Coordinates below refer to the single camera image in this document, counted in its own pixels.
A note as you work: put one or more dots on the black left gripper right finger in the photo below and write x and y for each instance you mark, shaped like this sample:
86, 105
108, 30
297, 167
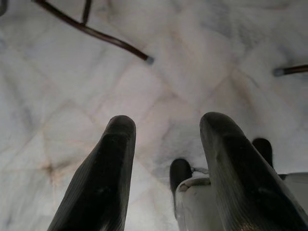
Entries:
240, 183

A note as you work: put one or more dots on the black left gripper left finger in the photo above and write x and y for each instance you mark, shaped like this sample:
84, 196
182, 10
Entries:
106, 183

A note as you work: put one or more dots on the black robot right foot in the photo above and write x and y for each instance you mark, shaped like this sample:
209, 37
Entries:
263, 151

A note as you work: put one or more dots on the black robot foot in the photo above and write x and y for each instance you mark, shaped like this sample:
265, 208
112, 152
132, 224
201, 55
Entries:
263, 151
179, 173

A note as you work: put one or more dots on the white robot left leg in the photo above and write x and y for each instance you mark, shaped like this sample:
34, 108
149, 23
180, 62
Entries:
192, 207

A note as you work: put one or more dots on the white robot leg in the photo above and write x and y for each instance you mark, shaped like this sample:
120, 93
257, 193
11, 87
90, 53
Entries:
296, 181
192, 207

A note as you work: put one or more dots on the white robot right leg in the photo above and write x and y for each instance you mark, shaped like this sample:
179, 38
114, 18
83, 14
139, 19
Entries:
296, 181

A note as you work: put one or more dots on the black robot left foot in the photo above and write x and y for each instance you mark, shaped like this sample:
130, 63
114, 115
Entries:
179, 173

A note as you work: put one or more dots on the dark brown chair leg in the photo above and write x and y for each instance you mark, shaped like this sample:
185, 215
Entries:
103, 36
293, 69

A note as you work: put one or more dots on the dark brown chair crossbar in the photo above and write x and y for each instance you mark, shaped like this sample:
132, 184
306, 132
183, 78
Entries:
86, 10

